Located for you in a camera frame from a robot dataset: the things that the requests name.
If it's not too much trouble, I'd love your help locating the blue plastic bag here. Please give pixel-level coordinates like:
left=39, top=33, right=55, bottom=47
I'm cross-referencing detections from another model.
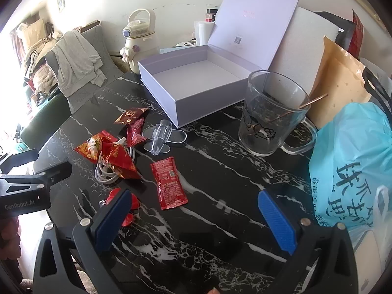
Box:
left=308, top=102, right=392, bottom=231

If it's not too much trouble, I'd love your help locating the large red snack packet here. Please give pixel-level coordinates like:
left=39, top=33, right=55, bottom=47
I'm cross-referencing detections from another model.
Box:
left=97, top=142, right=142, bottom=180

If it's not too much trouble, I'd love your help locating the dark red snack packet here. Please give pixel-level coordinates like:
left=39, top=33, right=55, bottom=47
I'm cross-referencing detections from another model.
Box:
left=113, top=107, right=149, bottom=126

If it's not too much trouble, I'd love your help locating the glass mug with cartoon print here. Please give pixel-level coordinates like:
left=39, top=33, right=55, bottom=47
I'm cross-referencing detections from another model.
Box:
left=238, top=70, right=318, bottom=157

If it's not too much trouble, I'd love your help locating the cream water bottle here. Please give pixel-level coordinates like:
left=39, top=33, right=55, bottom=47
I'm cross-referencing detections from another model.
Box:
left=120, top=9, right=160, bottom=74

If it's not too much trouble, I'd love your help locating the white garment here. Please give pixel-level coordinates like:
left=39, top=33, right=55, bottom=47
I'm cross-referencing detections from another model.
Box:
left=54, top=31, right=105, bottom=99

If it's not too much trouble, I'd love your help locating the red ketchup packet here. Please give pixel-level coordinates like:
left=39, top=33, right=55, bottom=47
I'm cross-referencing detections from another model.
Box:
left=150, top=156, right=189, bottom=210

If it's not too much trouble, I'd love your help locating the red hanging package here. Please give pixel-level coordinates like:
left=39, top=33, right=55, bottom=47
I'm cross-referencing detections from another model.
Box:
left=348, top=9, right=366, bottom=59

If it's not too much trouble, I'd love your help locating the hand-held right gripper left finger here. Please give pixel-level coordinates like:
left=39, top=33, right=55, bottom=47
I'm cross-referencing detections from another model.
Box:
left=32, top=188, right=134, bottom=294

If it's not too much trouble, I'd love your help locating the grey white board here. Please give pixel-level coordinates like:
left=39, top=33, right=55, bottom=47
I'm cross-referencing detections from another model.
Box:
left=269, top=6, right=345, bottom=99

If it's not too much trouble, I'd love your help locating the black bag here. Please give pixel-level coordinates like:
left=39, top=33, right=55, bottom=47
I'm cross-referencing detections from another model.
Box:
left=315, top=11, right=356, bottom=53

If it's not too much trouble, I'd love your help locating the cardboard box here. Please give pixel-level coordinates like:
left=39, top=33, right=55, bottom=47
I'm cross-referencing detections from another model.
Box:
left=80, top=20, right=100, bottom=33

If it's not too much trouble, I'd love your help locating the white plastic bag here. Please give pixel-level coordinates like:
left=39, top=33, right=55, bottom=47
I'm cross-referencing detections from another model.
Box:
left=346, top=185, right=392, bottom=284

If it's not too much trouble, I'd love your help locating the lavender gift box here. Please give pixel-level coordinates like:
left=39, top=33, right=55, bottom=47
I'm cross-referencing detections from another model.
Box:
left=138, top=0, right=299, bottom=129

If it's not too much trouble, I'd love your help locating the white paper roll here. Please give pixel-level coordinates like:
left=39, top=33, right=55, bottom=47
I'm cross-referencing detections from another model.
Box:
left=194, top=21, right=215, bottom=47

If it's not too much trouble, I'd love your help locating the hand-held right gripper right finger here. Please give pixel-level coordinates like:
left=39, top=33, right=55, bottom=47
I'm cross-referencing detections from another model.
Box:
left=257, top=190, right=368, bottom=294

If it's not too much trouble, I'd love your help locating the red yellow snack packet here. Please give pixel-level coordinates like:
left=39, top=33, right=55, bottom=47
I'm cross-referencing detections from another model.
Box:
left=74, top=131, right=110, bottom=161

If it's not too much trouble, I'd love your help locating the small red sauce packet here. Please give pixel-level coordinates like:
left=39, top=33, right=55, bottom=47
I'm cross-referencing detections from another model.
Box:
left=125, top=118, right=148, bottom=147

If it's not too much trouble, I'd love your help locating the green sofa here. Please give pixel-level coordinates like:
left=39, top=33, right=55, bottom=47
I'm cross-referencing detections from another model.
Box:
left=19, top=93, right=72, bottom=151

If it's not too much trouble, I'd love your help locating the grey chair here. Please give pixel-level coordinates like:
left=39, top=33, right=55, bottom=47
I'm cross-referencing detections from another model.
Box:
left=44, top=24, right=123, bottom=114

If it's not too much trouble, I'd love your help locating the copper stirring stick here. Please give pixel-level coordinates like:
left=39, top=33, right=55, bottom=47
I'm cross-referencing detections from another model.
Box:
left=249, top=93, right=328, bottom=130

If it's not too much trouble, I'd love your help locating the white charging cable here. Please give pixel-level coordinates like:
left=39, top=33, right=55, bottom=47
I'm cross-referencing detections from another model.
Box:
left=94, top=139, right=137, bottom=188

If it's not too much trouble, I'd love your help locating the newspaper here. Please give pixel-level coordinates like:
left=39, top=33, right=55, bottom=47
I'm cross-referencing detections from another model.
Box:
left=360, top=57, right=392, bottom=81

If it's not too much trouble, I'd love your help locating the brown paper envelope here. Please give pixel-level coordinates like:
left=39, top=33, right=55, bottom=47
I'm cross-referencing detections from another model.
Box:
left=306, top=36, right=373, bottom=130

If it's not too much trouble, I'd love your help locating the clear plastic stand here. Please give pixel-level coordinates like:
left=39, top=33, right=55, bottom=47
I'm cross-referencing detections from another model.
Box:
left=142, top=119, right=187, bottom=155

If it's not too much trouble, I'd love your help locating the black bag strap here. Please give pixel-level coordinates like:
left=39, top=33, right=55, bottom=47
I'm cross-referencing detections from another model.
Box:
left=361, top=66, right=392, bottom=123

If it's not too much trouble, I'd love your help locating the person's left hand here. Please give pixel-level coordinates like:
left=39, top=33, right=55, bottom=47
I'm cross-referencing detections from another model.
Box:
left=0, top=216, right=21, bottom=282

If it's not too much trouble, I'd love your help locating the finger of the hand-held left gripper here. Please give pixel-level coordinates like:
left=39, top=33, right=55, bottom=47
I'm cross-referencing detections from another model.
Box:
left=0, top=148, right=39, bottom=172
left=32, top=161, right=73, bottom=188

